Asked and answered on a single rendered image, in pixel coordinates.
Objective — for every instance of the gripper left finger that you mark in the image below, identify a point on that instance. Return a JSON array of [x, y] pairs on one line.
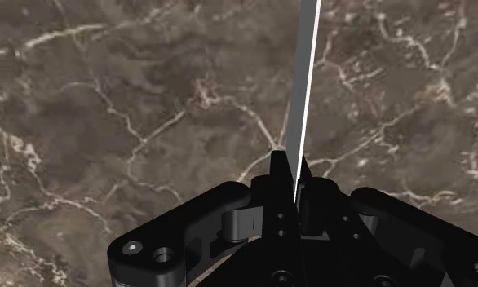
[[207, 216]]

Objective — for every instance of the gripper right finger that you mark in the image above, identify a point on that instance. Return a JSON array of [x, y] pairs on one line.
[[402, 222]]

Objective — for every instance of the thin grey slab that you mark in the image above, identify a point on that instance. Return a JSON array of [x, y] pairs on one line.
[[302, 79]]

